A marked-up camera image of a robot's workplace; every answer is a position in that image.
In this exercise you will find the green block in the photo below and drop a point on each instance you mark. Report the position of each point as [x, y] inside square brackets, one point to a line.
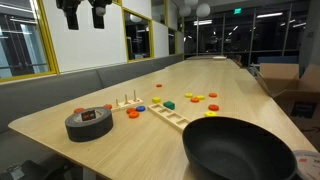
[169, 105]

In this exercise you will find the yellow block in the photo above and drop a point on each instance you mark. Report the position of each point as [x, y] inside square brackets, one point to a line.
[156, 100]

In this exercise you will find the grey duct tape roll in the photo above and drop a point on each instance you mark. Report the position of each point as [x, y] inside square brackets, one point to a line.
[89, 124]

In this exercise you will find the wooden slotted tray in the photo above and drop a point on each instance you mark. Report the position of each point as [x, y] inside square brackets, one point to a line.
[171, 117]

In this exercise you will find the cardboard box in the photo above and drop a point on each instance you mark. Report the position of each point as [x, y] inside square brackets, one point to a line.
[298, 96]

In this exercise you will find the black bowl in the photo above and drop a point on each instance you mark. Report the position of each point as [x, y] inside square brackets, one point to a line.
[223, 148]

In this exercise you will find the black bag on bench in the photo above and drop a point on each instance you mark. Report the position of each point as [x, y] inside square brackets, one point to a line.
[30, 170]

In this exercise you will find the wooden peg board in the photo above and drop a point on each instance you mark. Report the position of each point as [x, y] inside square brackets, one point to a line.
[127, 103]

